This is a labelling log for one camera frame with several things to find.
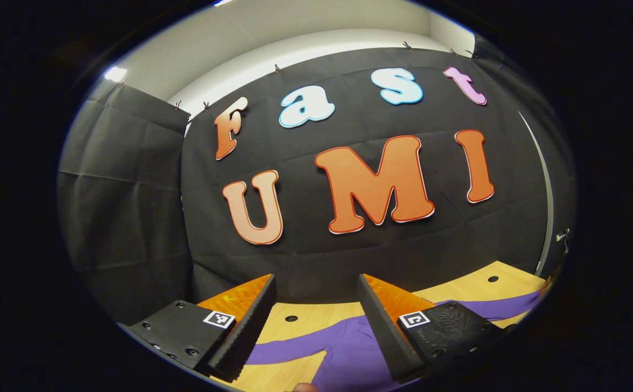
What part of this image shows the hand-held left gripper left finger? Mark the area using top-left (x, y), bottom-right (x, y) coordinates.
top-left (118, 273), bottom-right (278, 383)

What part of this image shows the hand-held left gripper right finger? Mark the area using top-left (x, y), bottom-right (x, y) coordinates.
top-left (357, 273), bottom-right (515, 385)

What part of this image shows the purple shirt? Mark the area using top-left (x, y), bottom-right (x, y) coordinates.
top-left (245, 289), bottom-right (543, 392)

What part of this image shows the plain black curtain cloth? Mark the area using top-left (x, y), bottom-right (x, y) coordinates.
top-left (471, 35), bottom-right (578, 273)
top-left (57, 82), bottom-right (194, 327)

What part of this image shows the white backdrop stand pole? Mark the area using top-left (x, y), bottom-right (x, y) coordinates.
top-left (517, 111), bottom-right (555, 277)

